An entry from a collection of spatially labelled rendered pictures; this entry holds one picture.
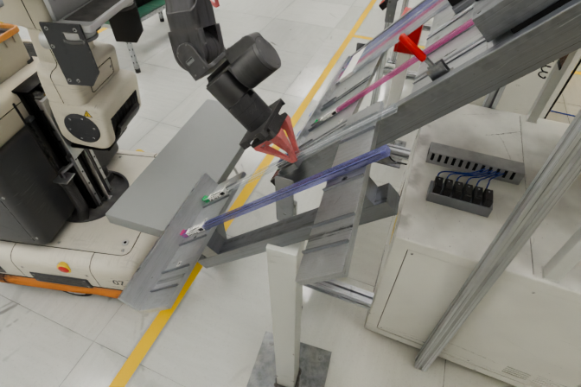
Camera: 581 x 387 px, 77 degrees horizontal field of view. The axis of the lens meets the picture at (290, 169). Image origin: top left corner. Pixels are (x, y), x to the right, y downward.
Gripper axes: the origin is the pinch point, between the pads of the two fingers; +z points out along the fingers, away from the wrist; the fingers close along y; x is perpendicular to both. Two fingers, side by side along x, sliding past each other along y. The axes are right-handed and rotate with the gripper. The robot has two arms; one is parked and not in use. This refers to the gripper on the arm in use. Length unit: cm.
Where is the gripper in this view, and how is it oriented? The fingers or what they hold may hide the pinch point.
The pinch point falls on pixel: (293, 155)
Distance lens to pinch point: 67.9
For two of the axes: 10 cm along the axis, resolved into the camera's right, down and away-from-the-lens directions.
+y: 2.9, -6.7, 6.8
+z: 6.5, 6.6, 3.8
